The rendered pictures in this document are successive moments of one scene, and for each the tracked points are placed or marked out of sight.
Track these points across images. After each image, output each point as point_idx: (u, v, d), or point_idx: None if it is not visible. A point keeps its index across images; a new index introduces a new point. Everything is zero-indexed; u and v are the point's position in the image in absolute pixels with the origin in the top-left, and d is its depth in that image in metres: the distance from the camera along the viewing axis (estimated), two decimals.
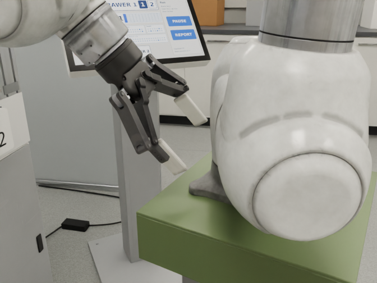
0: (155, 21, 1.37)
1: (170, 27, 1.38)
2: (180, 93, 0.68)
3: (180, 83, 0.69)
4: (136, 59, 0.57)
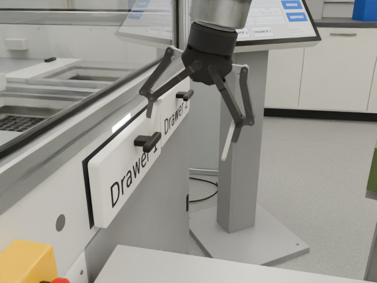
0: (272, 4, 1.49)
1: (285, 10, 1.50)
2: (235, 121, 0.62)
3: (246, 118, 0.61)
4: (200, 48, 0.56)
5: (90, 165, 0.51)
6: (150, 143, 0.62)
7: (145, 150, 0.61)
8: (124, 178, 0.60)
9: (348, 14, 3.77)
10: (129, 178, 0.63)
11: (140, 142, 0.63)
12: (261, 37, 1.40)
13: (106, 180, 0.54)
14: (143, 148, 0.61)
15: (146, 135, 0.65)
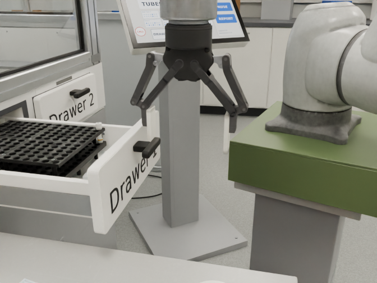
0: None
1: None
2: (229, 111, 0.62)
3: (239, 106, 0.61)
4: (176, 45, 0.56)
5: (90, 172, 0.51)
6: (149, 149, 0.62)
7: (145, 156, 0.61)
8: (123, 183, 0.60)
9: None
10: (128, 184, 0.63)
11: (139, 148, 0.63)
12: None
13: (106, 187, 0.54)
14: (142, 154, 0.61)
15: (145, 141, 0.65)
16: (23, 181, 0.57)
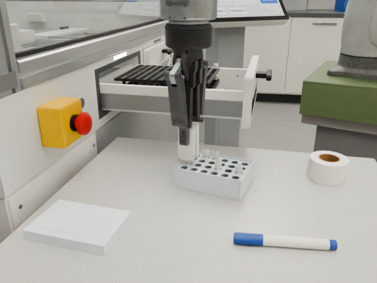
0: None
1: None
2: (193, 119, 0.65)
3: (198, 111, 0.66)
4: (207, 45, 0.57)
5: (246, 80, 0.73)
6: (270, 74, 0.84)
7: (269, 78, 0.83)
8: (253, 98, 0.82)
9: (331, 7, 4.06)
10: None
11: (261, 74, 0.85)
12: (237, 16, 1.69)
13: (252, 93, 0.76)
14: (267, 77, 0.83)
15: (262, 71, 0.87)
16: None
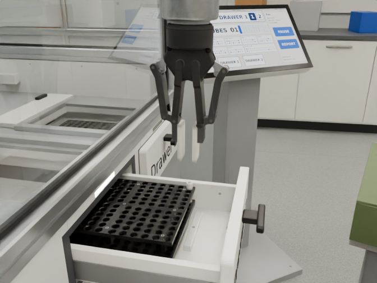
0: (264, 32, 1.50)
1: (277, 37, 1.51)
2: (197, 122, 0.64)
3: (206, 117, 0.63)
4: (178, 45, 0.56)
5: (224, 264, 0.48)
6: (262, 222, 0.58)
7: (260, 231, 0.57)
8: (238, 261, 0.57)
9: (344, 24, 3.79)
10: (238, 258, 0.60)
11: (250, 220, 0.60)
12: (252, 66, 1.41)
13: (234, 274, 0.50)
14: (257, 229, 0.57)
15: (252, 210, 0.62)
16: (139, 264, 0.53)
